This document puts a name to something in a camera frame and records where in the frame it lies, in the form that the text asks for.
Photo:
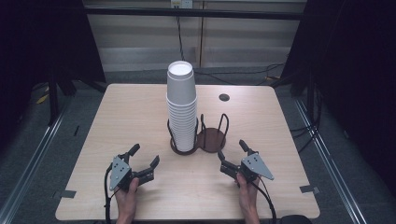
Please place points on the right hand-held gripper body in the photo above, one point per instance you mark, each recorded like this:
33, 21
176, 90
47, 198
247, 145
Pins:
257, 166

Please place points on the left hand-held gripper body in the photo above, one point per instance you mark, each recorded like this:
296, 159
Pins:
120, 171

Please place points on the dark brown double cup holder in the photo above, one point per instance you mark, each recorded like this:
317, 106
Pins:
212, 140

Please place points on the stack of white paper cups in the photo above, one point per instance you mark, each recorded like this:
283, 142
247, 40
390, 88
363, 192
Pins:
182, 118

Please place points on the person's left hand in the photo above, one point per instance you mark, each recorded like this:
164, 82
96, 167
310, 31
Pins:
126, 200

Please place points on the person's right hand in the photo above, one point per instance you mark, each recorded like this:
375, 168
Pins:
248, 197

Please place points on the grey floor tape strip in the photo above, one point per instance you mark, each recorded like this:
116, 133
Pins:
64, 194
309, 189

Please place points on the small black floor strip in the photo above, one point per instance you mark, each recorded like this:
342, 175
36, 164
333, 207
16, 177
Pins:
76, 130

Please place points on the person's dark clothing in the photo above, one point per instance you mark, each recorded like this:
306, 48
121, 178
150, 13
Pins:
295, 219

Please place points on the black metal stand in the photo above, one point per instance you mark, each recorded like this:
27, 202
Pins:
53, 99

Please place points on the yellow floor scrap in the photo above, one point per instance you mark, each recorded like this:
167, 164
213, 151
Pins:
42, 99

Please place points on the dark curtain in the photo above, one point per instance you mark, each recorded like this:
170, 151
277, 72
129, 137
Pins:
355, 77
46, 40

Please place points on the metal floor rail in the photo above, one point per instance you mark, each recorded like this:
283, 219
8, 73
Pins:
333, 168
28, 174

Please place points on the black horizontal frame bar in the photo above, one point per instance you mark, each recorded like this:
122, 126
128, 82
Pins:
193, 13

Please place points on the white wall outlet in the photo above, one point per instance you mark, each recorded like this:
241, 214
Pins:
182, 3

